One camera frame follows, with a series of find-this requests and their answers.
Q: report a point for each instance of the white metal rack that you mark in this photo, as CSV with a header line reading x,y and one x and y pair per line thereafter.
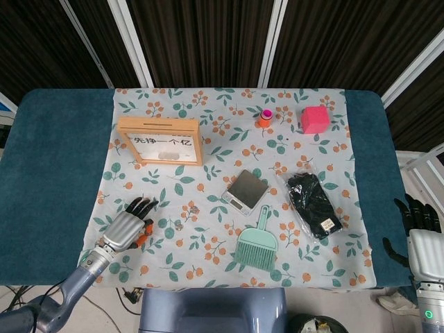
x,y
419,163

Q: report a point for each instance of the white screen frame post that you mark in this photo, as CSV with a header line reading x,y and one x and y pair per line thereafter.
x,y
273,41
412,79
88,41
132,41

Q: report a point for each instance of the teal velvet table cover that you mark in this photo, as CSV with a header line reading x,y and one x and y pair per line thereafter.
x,y
52,156

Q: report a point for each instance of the white blue board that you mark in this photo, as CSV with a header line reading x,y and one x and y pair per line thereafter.
x,y
5,107

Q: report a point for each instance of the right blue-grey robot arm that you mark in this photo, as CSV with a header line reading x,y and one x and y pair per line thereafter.
x,y
430,305

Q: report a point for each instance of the floral leaf berry tablecloth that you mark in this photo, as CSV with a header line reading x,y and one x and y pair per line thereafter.
x,y
215,156

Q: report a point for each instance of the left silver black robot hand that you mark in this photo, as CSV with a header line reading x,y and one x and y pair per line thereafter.
x,y
123,230

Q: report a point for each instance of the wooden coin box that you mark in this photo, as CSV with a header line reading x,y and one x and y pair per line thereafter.
x,y
156,123

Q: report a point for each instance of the mint green hand brush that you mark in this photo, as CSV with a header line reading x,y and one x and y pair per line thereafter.
x,y
256,239

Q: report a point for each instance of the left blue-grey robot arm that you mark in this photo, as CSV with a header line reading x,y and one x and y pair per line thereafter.
x,y
69,291

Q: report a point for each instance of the pink foam cube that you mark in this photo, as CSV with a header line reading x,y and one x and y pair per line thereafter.
x,y
314,119

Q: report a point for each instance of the black trash bin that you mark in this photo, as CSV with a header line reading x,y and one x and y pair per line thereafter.
x,y
298,322

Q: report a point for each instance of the blue-grey robot torso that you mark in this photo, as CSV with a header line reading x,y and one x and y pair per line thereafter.
x,y
208,312

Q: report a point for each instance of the dark slatted screen panel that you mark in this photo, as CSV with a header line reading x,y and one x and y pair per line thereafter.
x,y
34,41
201,41
423,118
347,41
104,27

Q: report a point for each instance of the silver digital pocket scale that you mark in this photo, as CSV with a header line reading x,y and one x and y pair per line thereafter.
x,y
246,187

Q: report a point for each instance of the black gloves in plastic bag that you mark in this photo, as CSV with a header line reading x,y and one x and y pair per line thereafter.
x,y
312,204

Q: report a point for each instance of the orange cylinder pink cap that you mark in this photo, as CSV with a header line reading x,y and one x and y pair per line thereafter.
x,y
264,121

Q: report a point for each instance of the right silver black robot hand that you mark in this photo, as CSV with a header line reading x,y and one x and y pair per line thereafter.
x,y
426,249

